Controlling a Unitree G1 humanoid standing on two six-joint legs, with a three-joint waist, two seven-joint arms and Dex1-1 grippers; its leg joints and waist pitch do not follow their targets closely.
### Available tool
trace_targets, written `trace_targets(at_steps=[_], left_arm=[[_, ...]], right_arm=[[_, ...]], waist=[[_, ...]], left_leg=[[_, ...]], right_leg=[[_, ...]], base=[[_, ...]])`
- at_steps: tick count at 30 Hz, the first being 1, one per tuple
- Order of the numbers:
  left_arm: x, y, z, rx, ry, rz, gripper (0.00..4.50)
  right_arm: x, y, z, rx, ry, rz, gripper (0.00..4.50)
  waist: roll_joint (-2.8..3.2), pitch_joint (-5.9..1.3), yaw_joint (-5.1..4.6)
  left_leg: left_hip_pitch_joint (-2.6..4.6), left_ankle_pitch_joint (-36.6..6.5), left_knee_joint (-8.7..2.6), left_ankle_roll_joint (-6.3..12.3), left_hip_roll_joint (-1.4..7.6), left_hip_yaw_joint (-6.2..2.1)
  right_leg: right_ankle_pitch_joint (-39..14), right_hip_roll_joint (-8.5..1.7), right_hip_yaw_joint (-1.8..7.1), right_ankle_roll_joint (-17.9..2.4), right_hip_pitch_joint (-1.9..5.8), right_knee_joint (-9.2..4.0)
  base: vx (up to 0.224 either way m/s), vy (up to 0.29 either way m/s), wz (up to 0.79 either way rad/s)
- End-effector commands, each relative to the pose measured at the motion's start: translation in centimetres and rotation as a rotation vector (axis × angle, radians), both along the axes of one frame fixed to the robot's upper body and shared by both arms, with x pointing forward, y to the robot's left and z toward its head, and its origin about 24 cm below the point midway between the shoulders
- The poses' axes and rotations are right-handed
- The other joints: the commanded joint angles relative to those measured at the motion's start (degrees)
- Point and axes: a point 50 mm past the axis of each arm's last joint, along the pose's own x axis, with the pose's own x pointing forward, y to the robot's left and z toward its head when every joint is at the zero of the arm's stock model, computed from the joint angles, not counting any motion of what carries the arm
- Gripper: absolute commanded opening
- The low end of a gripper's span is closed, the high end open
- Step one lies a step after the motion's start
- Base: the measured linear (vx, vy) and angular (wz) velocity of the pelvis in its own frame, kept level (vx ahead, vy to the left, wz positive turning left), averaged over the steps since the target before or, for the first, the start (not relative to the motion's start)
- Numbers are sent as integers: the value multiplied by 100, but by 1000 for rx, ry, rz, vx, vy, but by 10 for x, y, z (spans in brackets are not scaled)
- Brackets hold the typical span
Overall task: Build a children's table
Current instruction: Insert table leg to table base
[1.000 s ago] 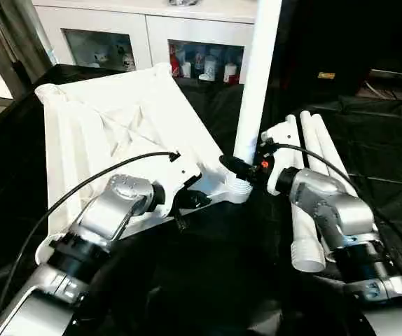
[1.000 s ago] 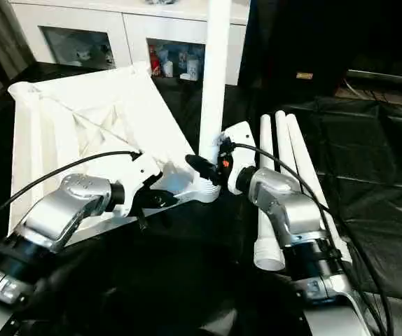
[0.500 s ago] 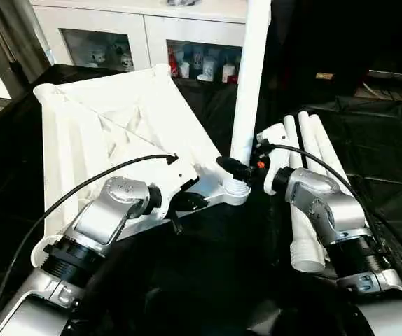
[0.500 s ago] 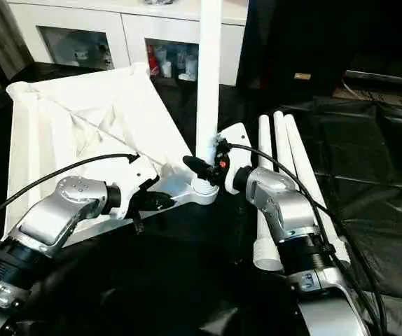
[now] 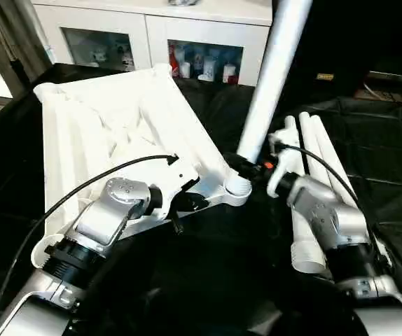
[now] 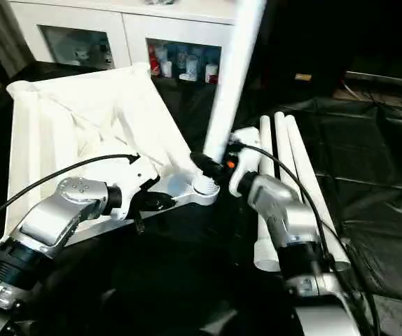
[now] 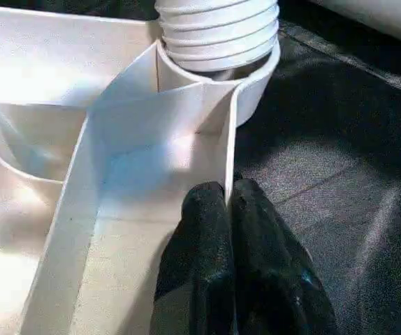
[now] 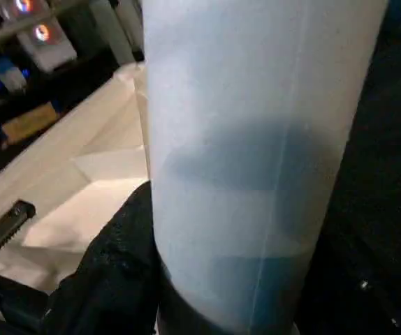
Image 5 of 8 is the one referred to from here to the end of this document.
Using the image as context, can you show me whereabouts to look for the white plastic table top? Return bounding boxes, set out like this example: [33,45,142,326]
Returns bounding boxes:
[32,64,253,271]

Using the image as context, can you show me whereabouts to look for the black work mat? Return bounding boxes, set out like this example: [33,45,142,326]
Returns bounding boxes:
[0,63,402,336]

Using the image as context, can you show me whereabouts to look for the small white cup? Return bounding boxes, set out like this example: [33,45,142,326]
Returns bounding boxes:
[221,63,238,83]

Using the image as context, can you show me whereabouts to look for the pale blue bottle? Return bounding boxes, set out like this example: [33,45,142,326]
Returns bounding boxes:
[200,49,219,81]

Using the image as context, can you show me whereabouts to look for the red bottle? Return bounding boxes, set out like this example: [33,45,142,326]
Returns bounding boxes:
[169,48,182,78]

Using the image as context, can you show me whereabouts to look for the small white figurine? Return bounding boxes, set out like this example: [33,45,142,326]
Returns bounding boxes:
[116,46,136,71]
[92,46,112,67]

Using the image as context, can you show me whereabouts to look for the white display cabinet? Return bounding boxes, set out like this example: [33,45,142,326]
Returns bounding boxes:
[29,0,273,86]

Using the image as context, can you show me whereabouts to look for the black low cabinet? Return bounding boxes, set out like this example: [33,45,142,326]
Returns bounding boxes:
[268,0,402,102]

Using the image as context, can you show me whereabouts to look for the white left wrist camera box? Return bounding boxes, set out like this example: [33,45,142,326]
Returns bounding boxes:
[144,157,203,222]

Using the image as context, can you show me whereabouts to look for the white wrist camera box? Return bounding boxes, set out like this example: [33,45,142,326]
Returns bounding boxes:
[267,125,301,198]
[144,157,203,222]

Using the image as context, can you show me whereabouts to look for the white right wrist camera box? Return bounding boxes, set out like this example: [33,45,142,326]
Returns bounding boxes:
[267,125,301,198]

